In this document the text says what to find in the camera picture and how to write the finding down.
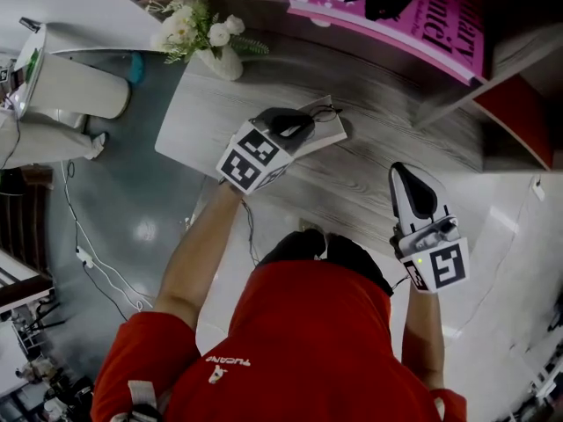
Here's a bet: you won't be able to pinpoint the white trash bin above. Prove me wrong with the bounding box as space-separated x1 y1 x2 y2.
14 21 133 121

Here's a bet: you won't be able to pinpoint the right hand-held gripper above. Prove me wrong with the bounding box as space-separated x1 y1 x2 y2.
389 161 472 296

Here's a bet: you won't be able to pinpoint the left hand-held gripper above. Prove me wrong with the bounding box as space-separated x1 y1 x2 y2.
215 106 316 195

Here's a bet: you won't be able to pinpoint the metal floor socket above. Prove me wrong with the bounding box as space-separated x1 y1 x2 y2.
298 217 327 237

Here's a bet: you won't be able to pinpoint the pink book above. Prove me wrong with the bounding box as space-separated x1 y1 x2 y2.
281 0 486 87

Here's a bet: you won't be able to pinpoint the red t-shirt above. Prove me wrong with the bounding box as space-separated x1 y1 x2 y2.
90 259 468 422

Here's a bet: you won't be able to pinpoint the white book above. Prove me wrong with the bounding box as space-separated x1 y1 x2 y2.
295 94 349 156

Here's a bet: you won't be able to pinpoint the person's left forearm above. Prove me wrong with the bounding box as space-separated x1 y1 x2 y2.
152 181 245 324

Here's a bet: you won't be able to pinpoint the teal bin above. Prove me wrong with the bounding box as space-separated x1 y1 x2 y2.
127 52 146 84

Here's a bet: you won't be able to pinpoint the white vase with white flowers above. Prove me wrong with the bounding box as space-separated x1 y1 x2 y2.
146 0 271 83

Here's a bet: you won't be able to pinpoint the white floor cable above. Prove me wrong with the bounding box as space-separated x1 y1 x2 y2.
60 159 156 312

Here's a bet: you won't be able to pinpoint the grey strap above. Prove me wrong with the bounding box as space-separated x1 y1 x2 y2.
127 379 160 422

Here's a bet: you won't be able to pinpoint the dark wooden cabinet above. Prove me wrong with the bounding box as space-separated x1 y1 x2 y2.
0 167 55 277

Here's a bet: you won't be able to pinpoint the grey shelf unit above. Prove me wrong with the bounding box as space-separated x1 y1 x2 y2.
94 0 563 174

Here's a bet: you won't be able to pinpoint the person's right forearm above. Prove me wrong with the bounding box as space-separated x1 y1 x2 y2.
401 287 446 391

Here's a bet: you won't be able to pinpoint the black trousers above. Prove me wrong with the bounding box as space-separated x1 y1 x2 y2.
258 229 394 297

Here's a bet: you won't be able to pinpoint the thin black cable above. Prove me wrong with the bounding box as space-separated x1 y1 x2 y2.
239 199 261 268

